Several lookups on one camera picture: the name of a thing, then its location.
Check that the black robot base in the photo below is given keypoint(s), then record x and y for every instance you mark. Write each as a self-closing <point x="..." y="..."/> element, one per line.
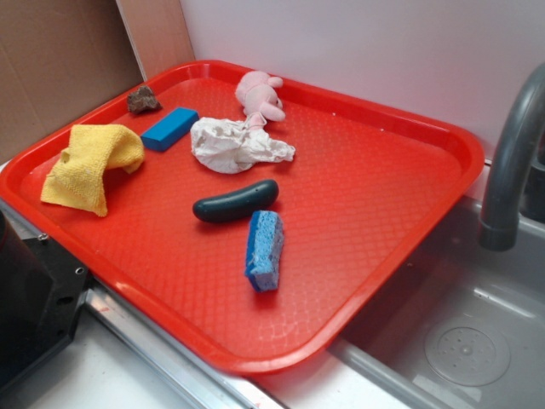
<point x="42" y="292"/>

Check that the blue sponge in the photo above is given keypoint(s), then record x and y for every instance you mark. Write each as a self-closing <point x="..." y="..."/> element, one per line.
<point x="264" y="247"/>

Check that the red plastic tray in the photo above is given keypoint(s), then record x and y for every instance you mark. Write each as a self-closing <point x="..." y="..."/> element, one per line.
<point x="366" y="186"/>

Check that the dark green toy cucumber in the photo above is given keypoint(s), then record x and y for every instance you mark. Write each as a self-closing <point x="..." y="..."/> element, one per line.
<point x="237" y="204"/>

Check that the crumpled white cloth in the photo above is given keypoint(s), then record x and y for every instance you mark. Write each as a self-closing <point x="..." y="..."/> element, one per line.
<point x="230" y="147"/>

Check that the pink plush toy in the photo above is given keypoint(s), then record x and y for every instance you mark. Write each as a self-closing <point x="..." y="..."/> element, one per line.
<point x="257" y="94"/>

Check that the blue rectangular block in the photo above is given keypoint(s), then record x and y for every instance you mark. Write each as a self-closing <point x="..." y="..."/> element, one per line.
<point x="168" y="130"/>

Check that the brown rock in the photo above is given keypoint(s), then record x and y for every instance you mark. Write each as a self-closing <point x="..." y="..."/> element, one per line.
<point x="142" y="100"/>

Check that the yellow microfiber cloth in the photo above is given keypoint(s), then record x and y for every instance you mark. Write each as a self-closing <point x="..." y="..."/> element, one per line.
<point x="76" y="179"/>

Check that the grey plastic sink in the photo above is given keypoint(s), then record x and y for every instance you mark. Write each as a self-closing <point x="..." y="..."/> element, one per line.
<point x="457" y="326"/>

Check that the grey faucet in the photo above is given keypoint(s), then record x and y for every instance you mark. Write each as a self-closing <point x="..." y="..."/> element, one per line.
<point x="515" y="185"/>

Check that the brown cardboard panel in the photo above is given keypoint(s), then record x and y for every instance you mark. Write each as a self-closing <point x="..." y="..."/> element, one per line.
<point x="62" y="59"/>

